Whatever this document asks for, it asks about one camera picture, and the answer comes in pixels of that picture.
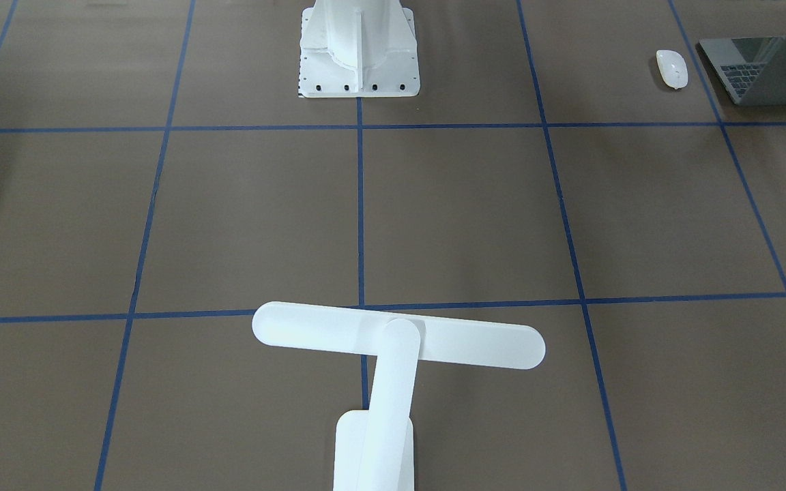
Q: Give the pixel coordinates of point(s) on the grey laptop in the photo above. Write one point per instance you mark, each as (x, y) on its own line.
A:
(751, 70)

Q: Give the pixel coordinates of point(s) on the white desk lamp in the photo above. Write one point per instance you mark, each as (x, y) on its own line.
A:
(375, 448)

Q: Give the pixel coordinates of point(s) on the white computer mouse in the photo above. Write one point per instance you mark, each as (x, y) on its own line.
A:
(672, 68)

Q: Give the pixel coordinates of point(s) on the brown paper table cover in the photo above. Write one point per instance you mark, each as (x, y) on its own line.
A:
(160, 180)

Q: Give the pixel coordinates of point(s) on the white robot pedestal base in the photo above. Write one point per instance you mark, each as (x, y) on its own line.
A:
(358, 49)

